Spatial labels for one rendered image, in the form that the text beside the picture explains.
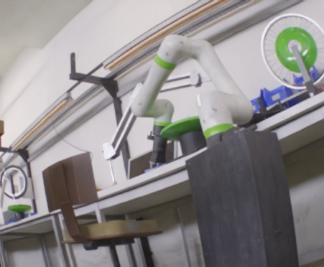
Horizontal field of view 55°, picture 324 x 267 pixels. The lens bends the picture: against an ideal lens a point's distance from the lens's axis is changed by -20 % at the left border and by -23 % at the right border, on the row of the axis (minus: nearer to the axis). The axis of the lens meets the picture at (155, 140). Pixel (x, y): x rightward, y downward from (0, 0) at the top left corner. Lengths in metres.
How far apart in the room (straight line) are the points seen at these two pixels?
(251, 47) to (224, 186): 1.77
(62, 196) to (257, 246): 0.82
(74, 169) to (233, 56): 1.86
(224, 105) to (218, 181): 0.32
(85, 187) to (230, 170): 0.55
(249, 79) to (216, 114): 1.43
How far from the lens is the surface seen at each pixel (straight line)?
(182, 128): 1.86
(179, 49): 1.74
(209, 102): 1.48
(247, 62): 2.90
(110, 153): 2.33
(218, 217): 1.35
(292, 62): 2.06
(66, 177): 1.52
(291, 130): 1.65
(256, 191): 1.22
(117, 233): 1.45
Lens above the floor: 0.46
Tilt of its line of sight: 17 degrees up
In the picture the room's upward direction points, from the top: 12 degrees counter-clockwise
